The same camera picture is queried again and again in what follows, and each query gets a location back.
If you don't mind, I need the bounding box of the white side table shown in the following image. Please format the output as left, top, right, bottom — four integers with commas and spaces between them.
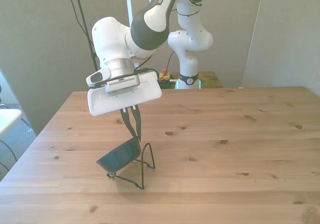
0, 108, 24, 138

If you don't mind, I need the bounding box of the black tripod stand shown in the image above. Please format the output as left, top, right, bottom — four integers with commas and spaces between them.
63, 0, 100, 73

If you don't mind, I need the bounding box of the blue bowl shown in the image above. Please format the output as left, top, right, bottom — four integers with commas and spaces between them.
95, 137, 143, 173

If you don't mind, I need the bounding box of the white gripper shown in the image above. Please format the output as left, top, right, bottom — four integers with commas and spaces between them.
86, 73, 163, 143

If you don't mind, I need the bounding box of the black wire bowl rack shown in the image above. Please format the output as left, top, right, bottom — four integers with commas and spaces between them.
106, 142, 156, 191

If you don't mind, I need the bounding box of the yellow emergency stop button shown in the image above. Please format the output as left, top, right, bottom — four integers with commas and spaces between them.
159, 68, 172, 83

